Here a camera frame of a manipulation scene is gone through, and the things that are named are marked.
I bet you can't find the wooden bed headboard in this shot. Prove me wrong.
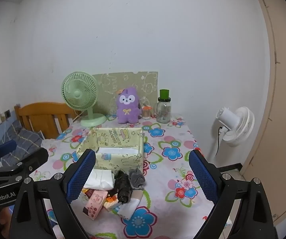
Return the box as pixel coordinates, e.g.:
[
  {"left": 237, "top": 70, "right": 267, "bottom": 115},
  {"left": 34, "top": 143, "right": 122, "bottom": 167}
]
[{"left": 14, "top": 102, "right": 76, "bottom": 140}]

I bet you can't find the yellow printed storage box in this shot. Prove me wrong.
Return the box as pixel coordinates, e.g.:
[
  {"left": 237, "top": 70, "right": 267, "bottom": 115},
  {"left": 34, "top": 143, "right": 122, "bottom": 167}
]
[{"left": 76, "top": 127, "right": 144, "bottom": 175}]

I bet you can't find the brown orange snack packet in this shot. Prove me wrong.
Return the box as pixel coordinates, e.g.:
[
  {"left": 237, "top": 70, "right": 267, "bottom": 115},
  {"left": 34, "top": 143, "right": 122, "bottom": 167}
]
[{"left": 82, "top": 188, "right": 96, "bottom": 200}]

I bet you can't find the black fan cable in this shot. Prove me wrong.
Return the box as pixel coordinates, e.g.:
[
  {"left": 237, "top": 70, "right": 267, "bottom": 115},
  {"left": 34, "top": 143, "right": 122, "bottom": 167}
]
[{"left": 214, "top": 126, "right": 225, "bottom": 158}]

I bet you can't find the beige fan cable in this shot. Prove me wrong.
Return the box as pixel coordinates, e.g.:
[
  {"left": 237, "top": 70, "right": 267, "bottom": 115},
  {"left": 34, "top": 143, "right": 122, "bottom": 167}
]
[{"left": 73, "top": 109, "right": 86, "bottom": 123}]

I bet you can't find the grey sock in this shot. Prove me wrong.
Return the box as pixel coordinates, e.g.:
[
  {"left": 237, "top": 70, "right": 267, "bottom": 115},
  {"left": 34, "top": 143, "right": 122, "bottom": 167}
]
[{"left": 128, "top": 168, "right": 146, "bottom": 190}]

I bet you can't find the grey plaid pillow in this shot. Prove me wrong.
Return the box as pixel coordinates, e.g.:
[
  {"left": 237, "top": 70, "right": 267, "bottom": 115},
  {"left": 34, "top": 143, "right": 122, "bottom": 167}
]
[{"left": 0, "top": 119, "right": 45, "bottom": 165}]

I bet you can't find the small orange lid container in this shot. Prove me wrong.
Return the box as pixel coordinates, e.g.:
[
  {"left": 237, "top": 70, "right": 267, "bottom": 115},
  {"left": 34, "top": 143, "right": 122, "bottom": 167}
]
[{"left": 142, "top": 105, "right": 153, "bottom": 119}]

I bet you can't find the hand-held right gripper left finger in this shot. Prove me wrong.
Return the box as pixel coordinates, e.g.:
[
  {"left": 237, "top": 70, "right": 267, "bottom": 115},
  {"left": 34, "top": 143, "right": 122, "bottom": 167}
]
[{"left": 9, "top": 149, "right": 96, "bottom": 239}]

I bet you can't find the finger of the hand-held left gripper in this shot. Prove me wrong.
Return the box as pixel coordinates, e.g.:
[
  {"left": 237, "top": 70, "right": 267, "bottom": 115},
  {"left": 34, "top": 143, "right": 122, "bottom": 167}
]
[
  {"left": 0, "top": 147, "right": 49, "bottom": 180},
  {"left": 0, "top": 139, "right": 17, "bottom": 166}
]

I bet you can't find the purple plush toy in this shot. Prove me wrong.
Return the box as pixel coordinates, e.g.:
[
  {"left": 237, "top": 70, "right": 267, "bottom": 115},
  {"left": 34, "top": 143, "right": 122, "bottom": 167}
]
[{"left": 115, "top": 86, "right": 142, "bottom": 124}]

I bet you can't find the white standing fan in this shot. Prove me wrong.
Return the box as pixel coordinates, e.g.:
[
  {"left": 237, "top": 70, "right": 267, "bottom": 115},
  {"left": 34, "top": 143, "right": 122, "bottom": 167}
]
[{"left": 216, "top": 106, "right": 255, "bottom": 147}]

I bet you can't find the glass jar with green lid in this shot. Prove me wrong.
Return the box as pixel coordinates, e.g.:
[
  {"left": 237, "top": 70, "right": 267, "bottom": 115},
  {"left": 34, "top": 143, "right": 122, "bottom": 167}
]
[{"left": 156, "top": 89, "right": 172, "bottom": 124}]

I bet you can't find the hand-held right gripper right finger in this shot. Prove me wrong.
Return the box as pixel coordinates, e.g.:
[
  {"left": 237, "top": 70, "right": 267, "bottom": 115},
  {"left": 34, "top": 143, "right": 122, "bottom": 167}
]
[{"left": 188, "top": 149, "right": 277, "bottom": 239}]

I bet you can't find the white paper packet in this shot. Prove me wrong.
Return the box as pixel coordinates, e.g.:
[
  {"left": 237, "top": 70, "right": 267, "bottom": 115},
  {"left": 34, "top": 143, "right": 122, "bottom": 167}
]
[{"left": 97, "top": 147, "right": 140, "bottom": 155}]

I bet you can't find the wall socket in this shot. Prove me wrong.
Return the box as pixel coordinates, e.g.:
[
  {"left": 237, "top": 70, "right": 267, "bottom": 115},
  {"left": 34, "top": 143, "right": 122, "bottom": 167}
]
[{"left": 0, "top": 110, "right": 12, "bottom": 125}]

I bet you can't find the pink wet wipes pack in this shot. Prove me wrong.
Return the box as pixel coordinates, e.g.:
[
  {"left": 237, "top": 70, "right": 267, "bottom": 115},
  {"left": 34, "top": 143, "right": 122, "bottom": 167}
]
[{"left": 82, "top": 190, "right": 108, "bottom": 221}]

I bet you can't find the green desk fan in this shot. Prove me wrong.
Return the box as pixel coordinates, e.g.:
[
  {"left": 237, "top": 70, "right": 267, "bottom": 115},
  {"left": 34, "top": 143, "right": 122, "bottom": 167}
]
[{"left": 61, "top": 71, "right": 107, "bottom": 127}]

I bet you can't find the floral tablecloth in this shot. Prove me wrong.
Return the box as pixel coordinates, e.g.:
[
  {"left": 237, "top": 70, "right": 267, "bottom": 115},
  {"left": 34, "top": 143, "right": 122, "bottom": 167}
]
[{"left": 31, "top": 115, "right": 233, "bottom": 239}]

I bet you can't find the yellow snack packet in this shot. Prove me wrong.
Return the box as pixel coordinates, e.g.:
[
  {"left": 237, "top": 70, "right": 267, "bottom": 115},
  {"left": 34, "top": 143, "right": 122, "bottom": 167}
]
[{"left": 103, "top": 195, "right": 122, "bottom": 212}]

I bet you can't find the beige door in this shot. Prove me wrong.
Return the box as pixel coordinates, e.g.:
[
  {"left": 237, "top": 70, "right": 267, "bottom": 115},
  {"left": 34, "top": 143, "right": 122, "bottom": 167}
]
[{"left": 240, "top": 0, "right": 286, "bottom": 227}]

